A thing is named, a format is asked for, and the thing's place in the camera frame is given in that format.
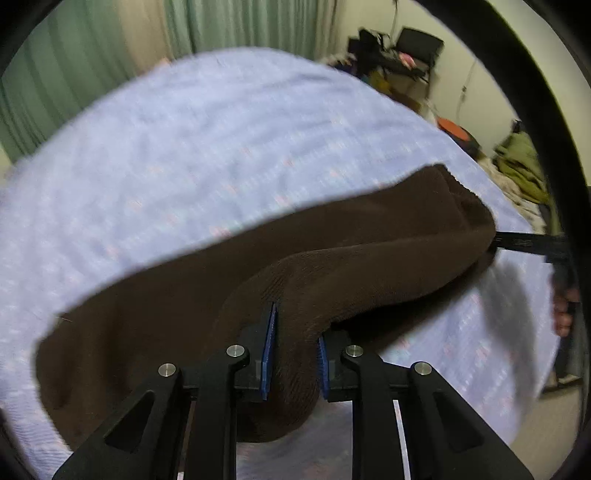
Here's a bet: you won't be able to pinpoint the orange round object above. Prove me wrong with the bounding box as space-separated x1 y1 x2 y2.
437 117 473 146

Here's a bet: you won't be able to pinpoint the olive green clothes pile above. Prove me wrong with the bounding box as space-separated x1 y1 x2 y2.
493 131 550 205

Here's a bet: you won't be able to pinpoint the black folding chair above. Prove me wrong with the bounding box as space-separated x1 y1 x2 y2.
394 27 445 84

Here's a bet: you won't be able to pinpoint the green curtain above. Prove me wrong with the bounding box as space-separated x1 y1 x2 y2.
1 1 338 163

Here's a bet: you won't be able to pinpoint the brown corduroy pants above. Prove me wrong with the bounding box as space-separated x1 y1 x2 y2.
35 165 496 448

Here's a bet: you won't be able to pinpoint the lavender striped bed sheet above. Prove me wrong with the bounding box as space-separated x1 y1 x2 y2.
1 48 558 479

